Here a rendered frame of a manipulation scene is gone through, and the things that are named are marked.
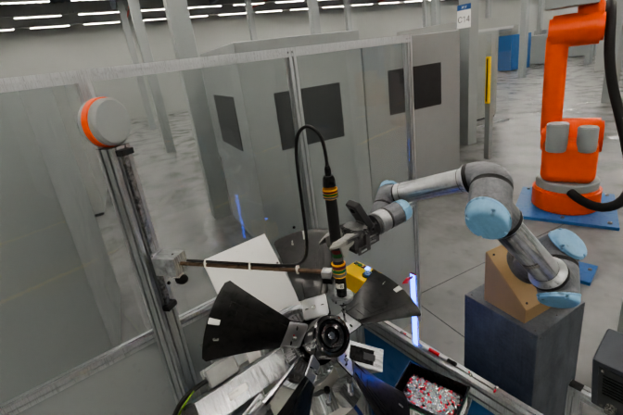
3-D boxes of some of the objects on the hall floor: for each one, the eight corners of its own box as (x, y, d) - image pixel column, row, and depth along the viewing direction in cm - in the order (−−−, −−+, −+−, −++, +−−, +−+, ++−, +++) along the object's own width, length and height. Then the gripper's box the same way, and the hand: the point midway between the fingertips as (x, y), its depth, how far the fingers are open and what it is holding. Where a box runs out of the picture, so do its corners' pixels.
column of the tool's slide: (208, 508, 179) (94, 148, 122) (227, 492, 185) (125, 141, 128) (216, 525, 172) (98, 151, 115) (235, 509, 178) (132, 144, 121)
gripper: (389, 244, 116) (339, 272, 105) (362, 232, 125) (314, 258, 113) (387, 219, 114) (336, 245, 102) (361, 209, 123) (311, 233, 111)
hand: (327, 242), depth 108 cm, fingers closed on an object, 4 cm apart
